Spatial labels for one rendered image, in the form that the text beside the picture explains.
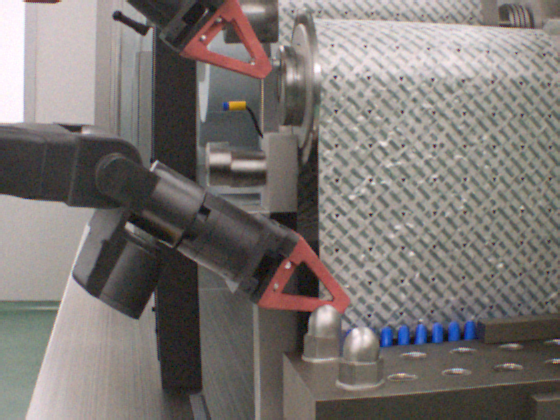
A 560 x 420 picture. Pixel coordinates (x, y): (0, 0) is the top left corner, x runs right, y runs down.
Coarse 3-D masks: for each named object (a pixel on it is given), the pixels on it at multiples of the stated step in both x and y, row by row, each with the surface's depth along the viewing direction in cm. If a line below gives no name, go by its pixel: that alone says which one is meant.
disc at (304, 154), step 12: (300, 12) 98; (312, 24) 94; (312, 36) 93; (312, 48) 92; (312, 60) 93; (312, 72) 93; (312, 84) 93; (312, 96) 93; (312, 108) 93; (312, 120) 93; (312, 132) 94; (312, 144) 94; (300, 156) 100; (312, 156) 96
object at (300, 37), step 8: (296, 32) 99; (304, 32) 96; (296, 40) 100; (304, 40) 95; (552, 40) 99; (304, 48) 95; (304, 56) 95; (304, 112) 96; (304, 120) 96; (296, 128) 101; (304, 128) 96; (304, 136) 97; (304, 144) 97
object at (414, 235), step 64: (320, 192) 94; (384, 192) 95; (448, 192) 95; (512, 192) 96; (320, 256) 94; (384, 256) 95; (448, 256) 96; (512, 256) 97; (384, 320) 96; (448, 320) 97
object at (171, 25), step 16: (128, 0) 94; (144, 0) 93; (160, 0) 93; (176, 0) 93; (192, 0) 91; (208, 0) 91; (144, 16) 95; (160, 16) 94; (176, 16) 91; (192, 16) 95; (176, 32) 91
